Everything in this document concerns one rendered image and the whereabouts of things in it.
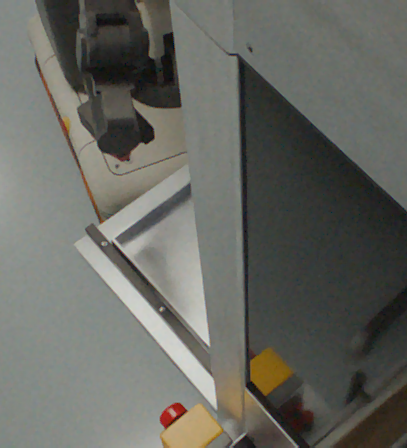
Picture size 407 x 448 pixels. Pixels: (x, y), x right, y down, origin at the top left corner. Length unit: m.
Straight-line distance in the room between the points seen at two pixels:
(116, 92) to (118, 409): 1.31
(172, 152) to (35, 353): 0.63
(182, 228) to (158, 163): 0.80
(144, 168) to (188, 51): 1.73
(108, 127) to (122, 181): 1.16
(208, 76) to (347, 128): 0.14
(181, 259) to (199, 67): 0.93
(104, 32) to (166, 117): 1.25
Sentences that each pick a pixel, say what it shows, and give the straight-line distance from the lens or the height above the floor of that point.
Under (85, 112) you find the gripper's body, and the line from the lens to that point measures 1.35.
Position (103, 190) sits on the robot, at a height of 0.27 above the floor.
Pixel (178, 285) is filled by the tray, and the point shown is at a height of 0.88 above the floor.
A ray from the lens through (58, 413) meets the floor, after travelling 2.41.
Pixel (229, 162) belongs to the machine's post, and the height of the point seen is 1.68.
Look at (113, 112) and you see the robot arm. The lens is 1.19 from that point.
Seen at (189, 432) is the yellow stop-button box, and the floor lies 1.03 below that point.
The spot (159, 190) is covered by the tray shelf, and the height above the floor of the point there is 0.88.
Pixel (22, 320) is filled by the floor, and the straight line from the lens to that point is 2.52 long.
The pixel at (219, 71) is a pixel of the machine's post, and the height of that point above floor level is 1.78.
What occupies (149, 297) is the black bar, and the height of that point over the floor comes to 0.90.
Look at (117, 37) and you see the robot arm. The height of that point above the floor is 1.35.
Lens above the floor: 2.24
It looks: 63 degrees down
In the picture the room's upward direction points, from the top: 4 degrees counter-clockwise
